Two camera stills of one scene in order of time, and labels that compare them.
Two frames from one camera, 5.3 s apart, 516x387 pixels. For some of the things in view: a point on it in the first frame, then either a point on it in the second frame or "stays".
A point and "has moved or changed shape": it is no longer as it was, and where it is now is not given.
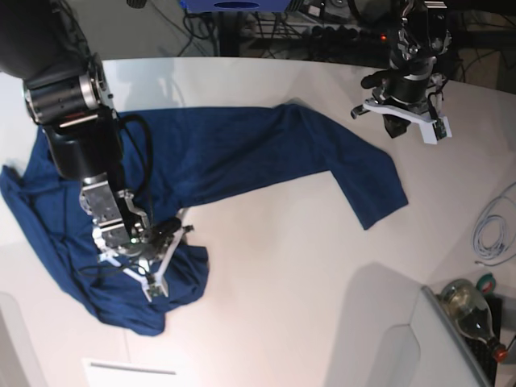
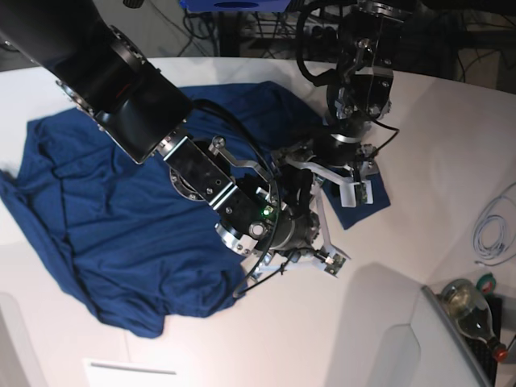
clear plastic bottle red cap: (472, 315) stays
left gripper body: (151, 243) -> (297, 227)
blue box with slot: (235, 6) stays
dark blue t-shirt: (196, 155) has moved or changed shape
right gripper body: (406, 90) -> (335, 151)
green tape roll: (487, 283) stays
